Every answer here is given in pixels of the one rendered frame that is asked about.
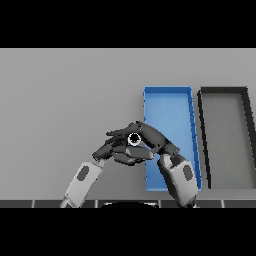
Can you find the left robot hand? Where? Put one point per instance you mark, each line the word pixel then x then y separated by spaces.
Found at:
pixel 128 154

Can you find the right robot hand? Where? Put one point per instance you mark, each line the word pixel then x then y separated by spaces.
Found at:
pixel 151 136

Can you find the blue pipe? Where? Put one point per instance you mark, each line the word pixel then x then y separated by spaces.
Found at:
pixel 134 139

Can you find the blue bin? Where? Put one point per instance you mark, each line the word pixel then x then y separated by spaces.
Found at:
pixel 170 123

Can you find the dark grey bin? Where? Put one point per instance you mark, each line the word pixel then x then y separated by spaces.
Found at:
pixel 230 140

